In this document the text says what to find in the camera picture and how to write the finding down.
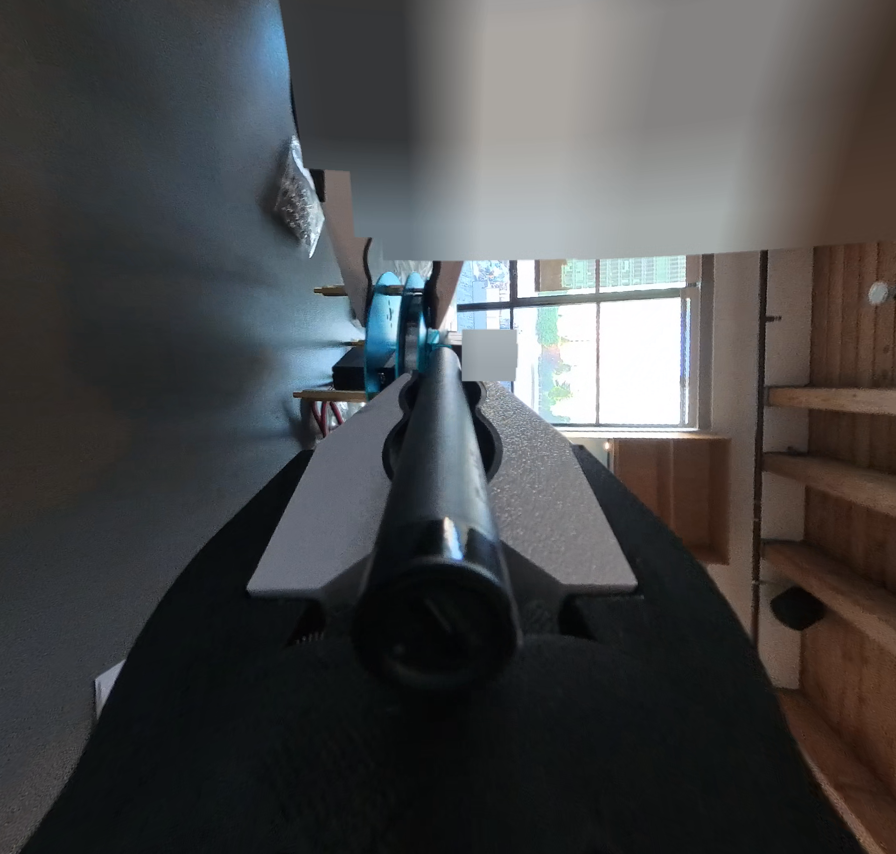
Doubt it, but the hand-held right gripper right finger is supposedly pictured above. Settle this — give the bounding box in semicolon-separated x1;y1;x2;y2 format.
464;378;639;600

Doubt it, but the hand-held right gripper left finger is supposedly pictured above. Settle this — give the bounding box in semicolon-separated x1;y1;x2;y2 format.
245;371;422;600

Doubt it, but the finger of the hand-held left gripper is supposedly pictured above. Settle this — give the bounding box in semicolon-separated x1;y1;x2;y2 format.
310;169;375;324
428;260;466;331

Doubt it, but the blue toy robot arm base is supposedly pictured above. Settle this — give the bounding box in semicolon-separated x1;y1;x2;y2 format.
293;271;464;402

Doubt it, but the grey desk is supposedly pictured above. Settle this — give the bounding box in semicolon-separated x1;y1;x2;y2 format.
0;0;393;854

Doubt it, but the bag of metal screws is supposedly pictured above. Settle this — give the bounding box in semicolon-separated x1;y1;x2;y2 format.
272;134;328;260

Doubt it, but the wooden shelf unit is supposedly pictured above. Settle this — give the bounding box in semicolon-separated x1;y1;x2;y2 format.
605;432;732;565

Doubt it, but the black ceiling speaker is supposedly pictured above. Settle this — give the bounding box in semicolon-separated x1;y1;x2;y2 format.
769;586;826;632

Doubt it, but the red white black servo cable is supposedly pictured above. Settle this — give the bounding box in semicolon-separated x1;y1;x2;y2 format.
302;399;349;442

